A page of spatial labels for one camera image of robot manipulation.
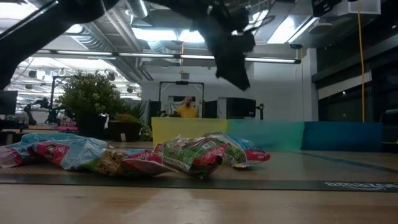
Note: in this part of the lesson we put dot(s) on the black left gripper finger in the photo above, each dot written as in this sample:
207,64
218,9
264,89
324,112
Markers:
233,67

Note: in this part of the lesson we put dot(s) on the green red snack bag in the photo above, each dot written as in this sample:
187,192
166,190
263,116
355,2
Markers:
192,152

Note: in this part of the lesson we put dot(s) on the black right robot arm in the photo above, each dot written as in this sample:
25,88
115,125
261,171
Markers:
326,7

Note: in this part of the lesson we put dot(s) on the black background robot arm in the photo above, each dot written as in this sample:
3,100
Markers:
43,104

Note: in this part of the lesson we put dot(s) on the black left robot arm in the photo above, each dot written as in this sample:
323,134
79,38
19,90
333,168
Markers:
37,34

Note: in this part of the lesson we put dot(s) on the black computer case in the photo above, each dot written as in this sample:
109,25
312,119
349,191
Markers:
241,108

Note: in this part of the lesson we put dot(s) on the black monitor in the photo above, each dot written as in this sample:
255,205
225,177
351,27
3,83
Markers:
8,102
211,109

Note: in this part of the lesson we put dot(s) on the person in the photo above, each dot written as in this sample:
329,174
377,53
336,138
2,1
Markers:
187,112

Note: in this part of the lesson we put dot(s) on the green plastic bin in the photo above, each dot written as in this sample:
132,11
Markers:
267,133

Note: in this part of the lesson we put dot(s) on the yellow plastic bin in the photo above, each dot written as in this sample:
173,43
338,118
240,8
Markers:
186,127

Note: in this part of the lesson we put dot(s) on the long ceiling light bar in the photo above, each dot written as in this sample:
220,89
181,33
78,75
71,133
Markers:
146,55

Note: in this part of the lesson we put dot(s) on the succulents in black planter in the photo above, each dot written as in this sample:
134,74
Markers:
124,130

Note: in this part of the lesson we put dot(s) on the blue plastic bin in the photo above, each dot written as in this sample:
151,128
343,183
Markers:
342,137

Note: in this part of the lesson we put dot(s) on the white ceiling box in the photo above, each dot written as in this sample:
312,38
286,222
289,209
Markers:
367,6

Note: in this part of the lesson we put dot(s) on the bushy plant in black pot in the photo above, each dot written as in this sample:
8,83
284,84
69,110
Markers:
90,93

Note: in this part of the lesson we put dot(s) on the pink object on desk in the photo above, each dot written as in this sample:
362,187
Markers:
66,128

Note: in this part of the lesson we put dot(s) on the wooden desk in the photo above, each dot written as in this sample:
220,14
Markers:
31,132

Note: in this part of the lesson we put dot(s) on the grey wall vent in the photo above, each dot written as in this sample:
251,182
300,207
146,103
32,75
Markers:
185,76

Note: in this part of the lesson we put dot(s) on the black security camera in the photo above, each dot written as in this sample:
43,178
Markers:
296,46

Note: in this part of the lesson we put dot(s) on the silver ventilation duct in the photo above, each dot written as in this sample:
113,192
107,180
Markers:
136,7

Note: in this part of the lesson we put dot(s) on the large spiral ventilation duct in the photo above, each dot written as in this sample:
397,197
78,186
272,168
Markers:
93,40

